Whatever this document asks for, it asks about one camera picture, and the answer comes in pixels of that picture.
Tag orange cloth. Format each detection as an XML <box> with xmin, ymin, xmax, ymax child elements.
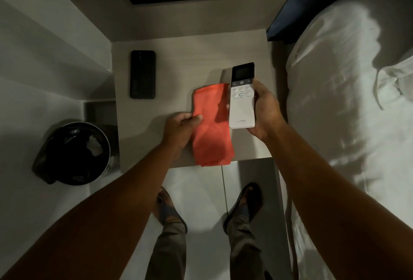
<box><xmin>192</xmin><ymin>83</ymin><xmax>235</xmax><ymax>167</ymax></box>

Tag beige bedside table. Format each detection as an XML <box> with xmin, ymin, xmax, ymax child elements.
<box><xmin>111</xmin><ymin>29</ymin><xmax>284</xmax><ymax>174</ymax></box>

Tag person's left forearm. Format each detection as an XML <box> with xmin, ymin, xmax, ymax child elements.
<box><xmin>0</xmin><ymin>142</ymin><xmax>181</xmax><ymax>280</ymax></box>

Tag person's left hand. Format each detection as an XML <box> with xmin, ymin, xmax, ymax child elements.
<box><xmin>161</xmin><ymin>113</ymin><xmax>204</xmax><ymax>154</ymax></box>

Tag person's left sandal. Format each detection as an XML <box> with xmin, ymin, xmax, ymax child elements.
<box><xmin>152</xmin><ymin>187</ymin><xmax>188</xmax><ymax>233</ymax></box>

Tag person's sandal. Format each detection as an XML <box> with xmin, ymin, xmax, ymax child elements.
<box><xmin>223</xmin><ymin>182</ymin><xmax>263</xmax><ymax>235</ymax></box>
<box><xmin>152</xmin><ymin>187</ymin><xmax>188</xmax><ymax>233</ymax></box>

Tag white remote control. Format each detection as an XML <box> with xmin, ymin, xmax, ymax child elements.
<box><xmin>229</xmin><ymin>62</ymin><xmax>256</xmax><ymax>129</ymax></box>

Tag white bed sheet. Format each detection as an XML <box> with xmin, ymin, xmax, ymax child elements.
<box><xmin>284</xmin><ymin>0</ymin><xmax>413</xmax><ymax>280</ymax></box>

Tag person's right trouser leg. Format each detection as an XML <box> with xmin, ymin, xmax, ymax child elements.
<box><xmin>227</xmin><ymin>213</ymin><xmax>275</xmax><ymax>280</ymax></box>

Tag person's right sandal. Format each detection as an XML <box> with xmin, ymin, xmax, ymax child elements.
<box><xmin>223</xmin><ymin>182</ymin><xmax>263</xmax><ymax>235</ymax></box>

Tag white pillow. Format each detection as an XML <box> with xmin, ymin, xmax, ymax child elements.
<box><xmin>373</xmin><ymin>47</ymin><xmax>413</xmax><ymax>111</ymax></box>

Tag person's right forearm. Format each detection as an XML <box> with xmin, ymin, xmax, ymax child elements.
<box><xmin>265</xmin><ymin>123</ymin><xmax>413</xmax><ymax>280</ymax></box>

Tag person's left trouser leg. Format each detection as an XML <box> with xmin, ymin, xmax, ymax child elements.
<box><xmin>144</xmin><ymin>217</ymin><xmax>188</xmax><ymax>280</ymax></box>

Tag black smartphone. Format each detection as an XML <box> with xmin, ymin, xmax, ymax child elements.
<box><xmin>130</xmin><ymin>50</ymin><xmax>157</xmax><ymax>100</ymax></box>

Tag person's trouser leg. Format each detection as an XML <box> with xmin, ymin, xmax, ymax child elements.
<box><xmin>227</xmin><ymin>213</ymin><xmax>275</xmax><ymax>280</ymax></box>
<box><xmin>144</xmin><ymin>217</ymin><xmax>188</xmax><ymax>280</ymax></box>

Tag person's right hand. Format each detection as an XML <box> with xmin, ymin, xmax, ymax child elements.
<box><xmin>247</xmin><ymin>80</ymin><xmax>288</xmax><ymax>143</ymax></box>

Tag black mesh waste bin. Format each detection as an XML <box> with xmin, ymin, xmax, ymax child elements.
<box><xmin>32</xmin><ymin>122</ymin><xmax>120</xmax><ymax>186</ymax></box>

